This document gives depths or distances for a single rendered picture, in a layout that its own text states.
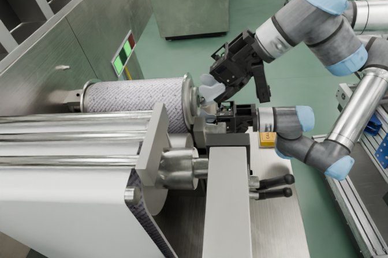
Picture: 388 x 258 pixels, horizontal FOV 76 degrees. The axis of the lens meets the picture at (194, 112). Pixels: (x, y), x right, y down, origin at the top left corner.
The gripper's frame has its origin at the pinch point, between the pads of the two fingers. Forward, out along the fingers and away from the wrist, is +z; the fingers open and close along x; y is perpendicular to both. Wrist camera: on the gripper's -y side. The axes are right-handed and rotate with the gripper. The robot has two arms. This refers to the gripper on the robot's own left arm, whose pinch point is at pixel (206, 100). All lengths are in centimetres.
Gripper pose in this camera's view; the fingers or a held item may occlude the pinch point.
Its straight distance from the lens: 64.1
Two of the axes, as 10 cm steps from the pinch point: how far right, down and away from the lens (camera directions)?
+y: -7.5, -5.2, -4.1
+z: -6.6, 4.9, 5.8
